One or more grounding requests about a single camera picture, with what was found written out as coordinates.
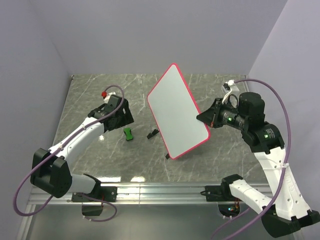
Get green whiteboard eraser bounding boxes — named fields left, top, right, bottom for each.
left=123, top=127, right=134, bottom=141

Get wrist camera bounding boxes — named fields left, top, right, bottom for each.
left=101, top=91, right=116, bottom=101
left=221, top=79, right=240, bottom=104

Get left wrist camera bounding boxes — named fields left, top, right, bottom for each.
left=101, top=91, right=116, bottom=101

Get pink framed whiteboard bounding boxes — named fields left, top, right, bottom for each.
left=146, top=63, right=211, bottom=160

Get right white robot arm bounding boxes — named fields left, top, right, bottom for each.
left=196, top=92, right=320, bottom=238

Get aluminium rail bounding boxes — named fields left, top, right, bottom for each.
left=28, top=183, right=292, bottom=206

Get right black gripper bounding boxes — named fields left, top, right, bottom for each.
left=196, top=97, right=249, bottom=130

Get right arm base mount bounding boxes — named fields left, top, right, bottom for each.
left=200, top=185, right=241, bottom=219

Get wire whiteboard stand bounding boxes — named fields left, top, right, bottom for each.
left=146, top=128, right=160, bottom=144

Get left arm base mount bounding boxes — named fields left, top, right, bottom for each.
left=71, top=186, right=118, bottom=223

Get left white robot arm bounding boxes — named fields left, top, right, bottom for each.
left=30, top=94, right=134, bottom=201

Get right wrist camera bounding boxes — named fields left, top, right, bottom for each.
left=221, top=79, right=240, bottom=104

